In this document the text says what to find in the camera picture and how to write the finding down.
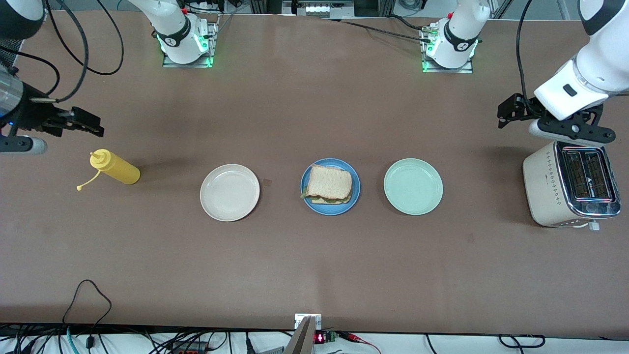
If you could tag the yellow mustard squeeze bottle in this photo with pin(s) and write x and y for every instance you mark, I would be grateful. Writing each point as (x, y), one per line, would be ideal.
(120, 169)

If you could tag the red clip lead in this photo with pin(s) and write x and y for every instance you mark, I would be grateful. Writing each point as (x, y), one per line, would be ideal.
(354, 337)

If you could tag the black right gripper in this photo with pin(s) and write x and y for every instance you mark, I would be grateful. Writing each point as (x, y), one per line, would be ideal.
(33, 114)

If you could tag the beige round plate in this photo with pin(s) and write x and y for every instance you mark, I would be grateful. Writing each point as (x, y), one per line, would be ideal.
(229, 192)

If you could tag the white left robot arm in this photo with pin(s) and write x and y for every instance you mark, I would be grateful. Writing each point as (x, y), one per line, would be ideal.
(599, 64)

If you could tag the aluminium frame rail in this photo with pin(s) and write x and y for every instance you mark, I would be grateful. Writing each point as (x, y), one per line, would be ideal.
(319, 9)

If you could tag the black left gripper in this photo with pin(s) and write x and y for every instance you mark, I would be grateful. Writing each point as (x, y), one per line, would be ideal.
(522, 108)

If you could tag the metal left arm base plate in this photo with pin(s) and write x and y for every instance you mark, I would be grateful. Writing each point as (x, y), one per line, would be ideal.
(447, 71)

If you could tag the grey camera post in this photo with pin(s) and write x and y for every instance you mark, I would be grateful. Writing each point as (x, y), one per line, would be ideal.
(304, 339)

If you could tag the green lettuce leaf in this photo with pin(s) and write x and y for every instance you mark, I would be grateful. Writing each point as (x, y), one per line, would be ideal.
(303, 195)

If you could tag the circuit board with red display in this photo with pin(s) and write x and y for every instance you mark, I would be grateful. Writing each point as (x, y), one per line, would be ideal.
(320, 338)

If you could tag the cream and chrome toaster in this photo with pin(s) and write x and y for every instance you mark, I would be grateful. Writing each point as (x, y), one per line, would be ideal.
(540, 191)

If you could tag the small white bracket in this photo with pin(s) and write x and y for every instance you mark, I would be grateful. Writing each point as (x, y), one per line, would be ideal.
(298, 320)

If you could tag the brown bread slice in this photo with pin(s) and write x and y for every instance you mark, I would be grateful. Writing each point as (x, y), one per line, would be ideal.
(329, 182)
(319, 201)

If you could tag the blue round plate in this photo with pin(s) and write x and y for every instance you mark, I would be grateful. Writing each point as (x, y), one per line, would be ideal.
(330, 210)

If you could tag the pale green round plate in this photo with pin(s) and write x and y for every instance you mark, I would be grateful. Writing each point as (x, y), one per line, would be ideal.
(413, 187)

